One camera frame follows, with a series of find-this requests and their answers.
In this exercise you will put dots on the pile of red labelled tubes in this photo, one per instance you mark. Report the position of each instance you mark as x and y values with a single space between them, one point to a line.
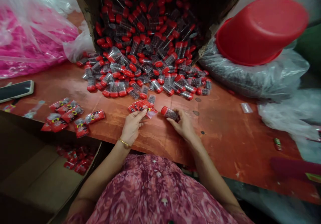
70 116

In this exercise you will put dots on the small red green packet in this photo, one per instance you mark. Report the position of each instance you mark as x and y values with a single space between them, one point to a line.
277 144

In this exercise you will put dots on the pile of red-capped tubes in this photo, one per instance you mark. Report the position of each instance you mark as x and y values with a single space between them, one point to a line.
148 68

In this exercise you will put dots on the clear bag of pink items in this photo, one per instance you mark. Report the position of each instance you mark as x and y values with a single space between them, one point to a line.
30 40

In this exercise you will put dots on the red plastic bucket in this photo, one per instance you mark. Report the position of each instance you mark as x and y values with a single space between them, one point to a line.
258 30

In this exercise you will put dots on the white crumpled plastic bag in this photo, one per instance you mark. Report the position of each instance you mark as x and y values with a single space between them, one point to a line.
77 47

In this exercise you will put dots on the heap of red wrapped tubes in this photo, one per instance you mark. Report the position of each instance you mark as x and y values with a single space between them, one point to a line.
76 158

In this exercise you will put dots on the crumpled clear plastic bag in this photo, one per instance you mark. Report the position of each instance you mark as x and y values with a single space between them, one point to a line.
291 118

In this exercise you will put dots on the stack of red printed labels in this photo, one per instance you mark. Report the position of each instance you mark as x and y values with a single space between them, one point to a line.
144 106

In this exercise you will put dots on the large brown cardboard box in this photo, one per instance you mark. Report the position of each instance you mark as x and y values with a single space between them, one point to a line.
220 10

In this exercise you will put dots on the person's left hand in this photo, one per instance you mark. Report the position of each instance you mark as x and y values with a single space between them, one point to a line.
131 129

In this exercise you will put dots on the green sack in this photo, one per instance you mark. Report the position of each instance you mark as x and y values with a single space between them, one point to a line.
309 43

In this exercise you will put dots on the small clear plastic sleeve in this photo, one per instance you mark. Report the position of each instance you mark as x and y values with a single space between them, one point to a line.
245 107

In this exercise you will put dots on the single clear red-capped tube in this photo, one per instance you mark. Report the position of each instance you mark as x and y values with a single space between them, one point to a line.
169 111

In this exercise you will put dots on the smartphone in clear case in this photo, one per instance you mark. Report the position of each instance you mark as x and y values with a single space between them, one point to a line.
15 90

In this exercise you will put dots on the person's body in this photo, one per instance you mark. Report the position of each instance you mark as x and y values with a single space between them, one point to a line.
155 193

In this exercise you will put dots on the empty clear wrapper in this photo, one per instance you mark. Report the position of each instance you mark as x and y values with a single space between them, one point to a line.
33 109

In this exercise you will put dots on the loose red label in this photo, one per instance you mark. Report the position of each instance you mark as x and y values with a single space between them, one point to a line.
9 108

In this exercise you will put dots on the clear bag of dark pellets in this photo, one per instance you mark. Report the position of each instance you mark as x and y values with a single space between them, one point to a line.
253 79

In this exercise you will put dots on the dark red flat object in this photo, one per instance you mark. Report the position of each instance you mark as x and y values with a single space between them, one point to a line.
293 168

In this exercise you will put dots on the person's right hand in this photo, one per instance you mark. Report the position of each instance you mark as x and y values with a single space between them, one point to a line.
185 129

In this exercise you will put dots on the open brown cardboard carton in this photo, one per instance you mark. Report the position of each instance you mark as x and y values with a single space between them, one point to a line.
37 178

